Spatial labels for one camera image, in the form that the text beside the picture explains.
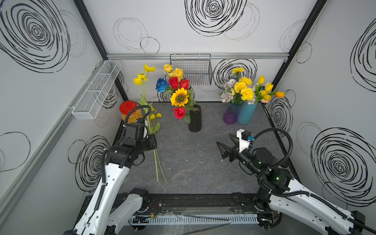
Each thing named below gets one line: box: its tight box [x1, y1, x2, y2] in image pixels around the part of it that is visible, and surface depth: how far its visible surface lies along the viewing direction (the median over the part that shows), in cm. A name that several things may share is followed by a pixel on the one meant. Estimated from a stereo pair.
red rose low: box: [173, 106, 187, 120], surface depth 65 cm
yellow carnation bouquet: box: [219, 67, 256, 105], surface depth 86 cm
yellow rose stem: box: [163, 63, 184, 82], surface depth 77 cm
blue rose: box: [155, 77, 169, 93], surface depth 70 cm
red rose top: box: [167, 76, 191, 91], surface depth 71 cm
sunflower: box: [170, 87, 190, 107], surface depth 69 cm
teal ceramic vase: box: [237, 102, 258, 125], surface depth 102 cm
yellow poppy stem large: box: [133, 64, 159, 183], surface depth 70 cm
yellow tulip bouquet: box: [254, 75, 286, 104], surface depth 81 cm
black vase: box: [188, 104, 202, 133], surface depth 95 cm
